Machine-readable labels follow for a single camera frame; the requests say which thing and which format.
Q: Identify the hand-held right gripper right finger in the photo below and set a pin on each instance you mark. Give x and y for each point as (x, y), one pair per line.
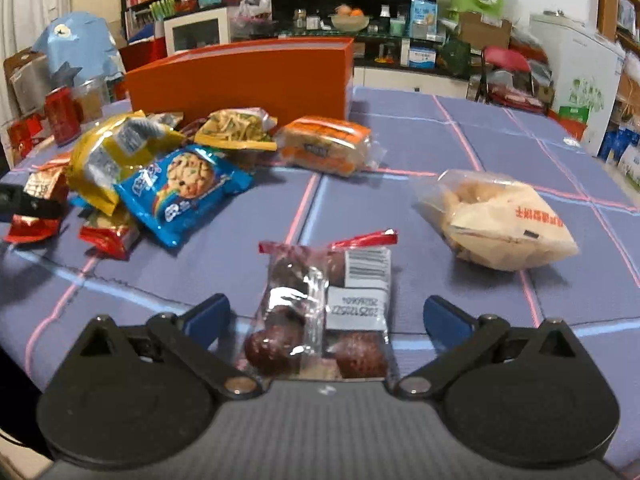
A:
(445, 317)

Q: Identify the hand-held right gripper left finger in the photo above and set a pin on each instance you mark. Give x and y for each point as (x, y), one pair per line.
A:
(207, 312)

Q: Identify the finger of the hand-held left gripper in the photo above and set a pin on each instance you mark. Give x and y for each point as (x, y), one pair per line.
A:
(30, 204)

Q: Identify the shiny red snack packet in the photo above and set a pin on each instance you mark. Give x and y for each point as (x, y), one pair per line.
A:
(30, 229)

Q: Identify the clear red date packet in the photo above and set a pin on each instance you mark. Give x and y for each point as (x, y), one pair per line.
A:
(310, 320)

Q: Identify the white pastry bag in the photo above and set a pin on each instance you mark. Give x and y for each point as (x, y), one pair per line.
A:
(500, 220)

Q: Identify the blue cookie packet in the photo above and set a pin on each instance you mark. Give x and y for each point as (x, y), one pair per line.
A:
(185, 185)

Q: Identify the yellow noodle snack packet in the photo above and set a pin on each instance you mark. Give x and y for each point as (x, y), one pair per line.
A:
(232, 127)

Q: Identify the orange cardboard box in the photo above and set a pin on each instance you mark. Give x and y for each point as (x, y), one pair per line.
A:
(250, 80)

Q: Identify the red white snack packet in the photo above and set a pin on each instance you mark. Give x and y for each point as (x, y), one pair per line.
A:
(42, 180)

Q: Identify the small red snack packet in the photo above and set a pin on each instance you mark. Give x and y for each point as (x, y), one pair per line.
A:
(107, 235)

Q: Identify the red bag at left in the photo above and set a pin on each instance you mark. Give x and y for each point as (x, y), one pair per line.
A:
(62, 115)

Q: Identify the blue shark plush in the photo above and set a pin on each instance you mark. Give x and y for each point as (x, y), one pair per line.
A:
(80, 47)

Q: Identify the red storage box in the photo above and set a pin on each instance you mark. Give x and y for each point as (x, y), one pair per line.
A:
(145, 55)

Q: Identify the orange bread packet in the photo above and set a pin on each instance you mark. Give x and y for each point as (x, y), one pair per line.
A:
(325, 145)

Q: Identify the white television stand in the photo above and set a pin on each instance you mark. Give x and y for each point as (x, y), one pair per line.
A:
(400, 82)

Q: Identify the white framed cabinet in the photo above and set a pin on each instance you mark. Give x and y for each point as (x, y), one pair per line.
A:
(197, 32)

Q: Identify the blue white bags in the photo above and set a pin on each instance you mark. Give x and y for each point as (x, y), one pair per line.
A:
(622, 152)

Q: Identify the blue white carton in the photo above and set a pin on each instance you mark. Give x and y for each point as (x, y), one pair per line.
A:
(421, 57)
(423, 17)

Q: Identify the red chair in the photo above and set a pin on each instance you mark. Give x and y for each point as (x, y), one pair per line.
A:
(505, 60)

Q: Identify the white chest freezer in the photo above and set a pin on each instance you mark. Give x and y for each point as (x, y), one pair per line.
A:
(580, 70)

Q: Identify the brown cardboard box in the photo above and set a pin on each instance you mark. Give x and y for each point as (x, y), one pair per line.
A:
(485, 32)

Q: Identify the glass fruit bowl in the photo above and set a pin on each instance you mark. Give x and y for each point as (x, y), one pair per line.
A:
(350, 21)

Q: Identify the wooden shelf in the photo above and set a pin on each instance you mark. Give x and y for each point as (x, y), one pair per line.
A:
(607, 0)

